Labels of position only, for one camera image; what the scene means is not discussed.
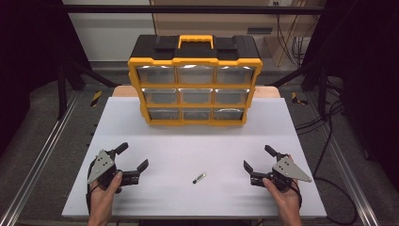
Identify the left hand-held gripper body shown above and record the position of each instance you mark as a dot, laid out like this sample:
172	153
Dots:
105	171

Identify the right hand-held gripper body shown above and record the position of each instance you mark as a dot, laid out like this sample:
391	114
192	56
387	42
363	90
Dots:
287	171

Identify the clear plastic drawer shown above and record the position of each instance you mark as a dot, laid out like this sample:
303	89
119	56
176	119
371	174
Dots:
156	74

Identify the yellow black organizer box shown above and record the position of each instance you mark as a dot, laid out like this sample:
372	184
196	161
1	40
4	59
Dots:
194	50

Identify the person's left hand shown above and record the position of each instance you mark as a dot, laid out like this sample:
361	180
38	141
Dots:
102	201

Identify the person's right hand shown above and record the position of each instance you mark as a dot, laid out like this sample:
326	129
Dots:
287	204

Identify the left yellow clamp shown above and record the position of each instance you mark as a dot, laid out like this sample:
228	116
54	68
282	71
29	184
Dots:
96	98

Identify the yellow clamp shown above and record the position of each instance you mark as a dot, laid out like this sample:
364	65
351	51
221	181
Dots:
96	98
295	98

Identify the wooden table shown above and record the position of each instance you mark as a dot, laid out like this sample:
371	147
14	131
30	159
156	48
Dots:
125	91

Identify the right yellow clamp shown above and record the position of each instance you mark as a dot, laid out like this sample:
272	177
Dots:
295	98

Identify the black metal stand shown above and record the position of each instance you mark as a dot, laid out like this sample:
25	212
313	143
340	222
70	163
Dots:
322	91
62	91

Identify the set of clear drawers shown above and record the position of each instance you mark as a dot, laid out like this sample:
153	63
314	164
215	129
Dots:
195	96

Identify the black curtain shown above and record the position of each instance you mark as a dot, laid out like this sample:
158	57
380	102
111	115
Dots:
28	47
370	62

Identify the wooden cabinet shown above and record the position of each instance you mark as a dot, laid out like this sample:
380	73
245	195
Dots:
235	22

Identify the black horizontal bar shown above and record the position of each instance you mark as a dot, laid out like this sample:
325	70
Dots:
125	9

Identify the aluminium floor rail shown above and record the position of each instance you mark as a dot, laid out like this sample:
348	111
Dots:
351	179
34	175

